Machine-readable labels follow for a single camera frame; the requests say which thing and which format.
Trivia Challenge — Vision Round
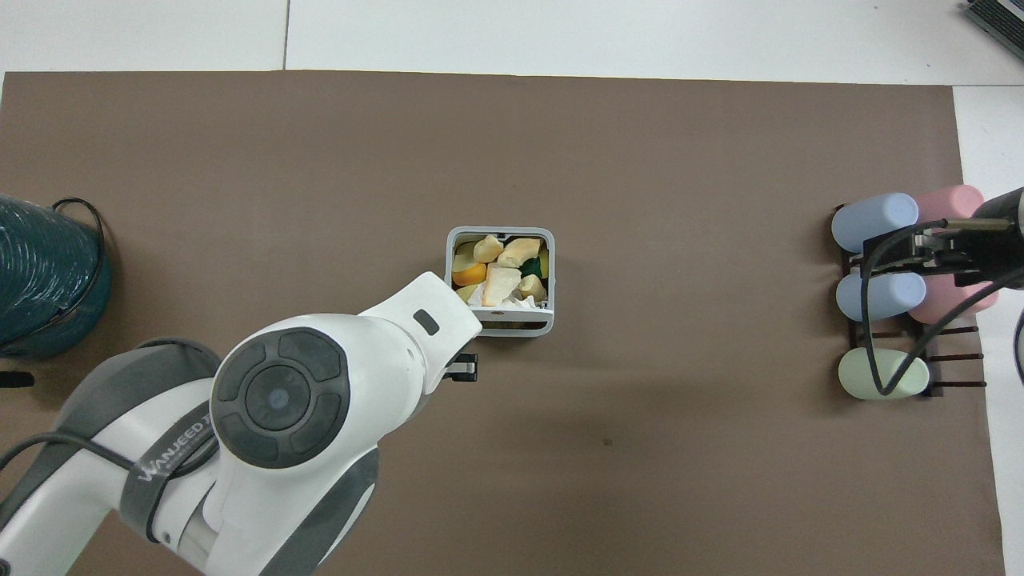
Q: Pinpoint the cream bread slice scrap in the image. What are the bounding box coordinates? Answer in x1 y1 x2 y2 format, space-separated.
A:
482 266 523 308

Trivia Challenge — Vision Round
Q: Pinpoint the teal ribbed bin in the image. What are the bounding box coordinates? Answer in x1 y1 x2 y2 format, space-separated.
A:
0 194 114 359

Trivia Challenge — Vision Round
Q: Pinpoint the white crumpled tissue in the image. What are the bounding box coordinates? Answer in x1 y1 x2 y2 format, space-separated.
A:
466 286 546 312

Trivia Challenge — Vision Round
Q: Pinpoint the pink cup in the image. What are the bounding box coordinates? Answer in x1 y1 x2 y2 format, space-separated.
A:
914 185 986 227
908 276 1000 326

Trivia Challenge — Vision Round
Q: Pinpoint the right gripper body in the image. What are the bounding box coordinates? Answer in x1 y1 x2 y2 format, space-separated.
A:
934 186 1024 287

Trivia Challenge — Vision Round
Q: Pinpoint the light green cup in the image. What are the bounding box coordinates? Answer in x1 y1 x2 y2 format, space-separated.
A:
838 346 931 401

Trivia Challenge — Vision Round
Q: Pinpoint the light blue cup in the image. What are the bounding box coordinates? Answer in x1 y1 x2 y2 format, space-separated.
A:
835 270 930 323
830 192 920 254

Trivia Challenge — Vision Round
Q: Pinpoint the dark wooden cup rack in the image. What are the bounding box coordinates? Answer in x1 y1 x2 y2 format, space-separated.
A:
830 204 988 398

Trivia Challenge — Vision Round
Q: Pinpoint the grey device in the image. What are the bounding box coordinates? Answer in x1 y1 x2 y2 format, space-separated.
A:
962 0 1024 42

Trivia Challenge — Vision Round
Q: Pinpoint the small grey trash can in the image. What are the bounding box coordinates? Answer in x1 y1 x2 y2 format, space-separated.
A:
445 226 556 338

